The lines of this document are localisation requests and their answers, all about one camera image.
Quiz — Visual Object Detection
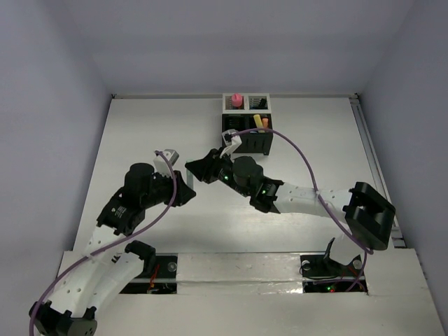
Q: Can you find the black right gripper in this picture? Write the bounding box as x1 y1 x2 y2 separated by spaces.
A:
185 149 251 199

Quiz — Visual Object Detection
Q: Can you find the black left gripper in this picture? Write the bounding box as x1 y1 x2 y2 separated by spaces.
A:
141 167 195 207

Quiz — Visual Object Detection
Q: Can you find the yellow marker cap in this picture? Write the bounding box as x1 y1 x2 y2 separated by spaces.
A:
253 114 263 128

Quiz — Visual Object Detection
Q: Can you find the pink bottle of pens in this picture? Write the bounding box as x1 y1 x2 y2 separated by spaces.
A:
230 93 244 109

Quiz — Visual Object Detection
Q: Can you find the clear green highlighter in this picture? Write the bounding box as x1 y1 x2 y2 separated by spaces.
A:
187 172 194 189

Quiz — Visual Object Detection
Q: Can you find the clear blue-tip marker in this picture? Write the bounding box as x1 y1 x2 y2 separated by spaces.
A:
249 98 260 109

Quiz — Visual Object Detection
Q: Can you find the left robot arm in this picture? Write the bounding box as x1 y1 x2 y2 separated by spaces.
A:
29 151 196 335

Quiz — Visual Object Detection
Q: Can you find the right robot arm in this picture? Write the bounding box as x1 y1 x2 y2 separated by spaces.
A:
185 149 396 251

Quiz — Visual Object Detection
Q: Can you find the black slotted organizer box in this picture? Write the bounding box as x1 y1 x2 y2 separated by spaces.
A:
221 113 274 155

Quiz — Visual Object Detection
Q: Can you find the white slotted organizer box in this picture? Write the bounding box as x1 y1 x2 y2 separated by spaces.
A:
222 92 272 114

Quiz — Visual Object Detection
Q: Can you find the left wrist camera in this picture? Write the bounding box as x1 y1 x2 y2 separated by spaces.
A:
153 149 179 177

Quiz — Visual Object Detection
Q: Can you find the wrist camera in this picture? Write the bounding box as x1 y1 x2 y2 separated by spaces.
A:
220 129 242 157
153 149 179 177

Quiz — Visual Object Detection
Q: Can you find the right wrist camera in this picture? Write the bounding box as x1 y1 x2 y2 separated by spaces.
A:
220 129 242 157

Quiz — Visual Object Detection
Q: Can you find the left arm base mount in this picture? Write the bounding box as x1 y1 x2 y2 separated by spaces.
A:
120 241 178 295

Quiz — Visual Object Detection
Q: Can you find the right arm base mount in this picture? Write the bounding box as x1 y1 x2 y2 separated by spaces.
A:
299 238 368 293

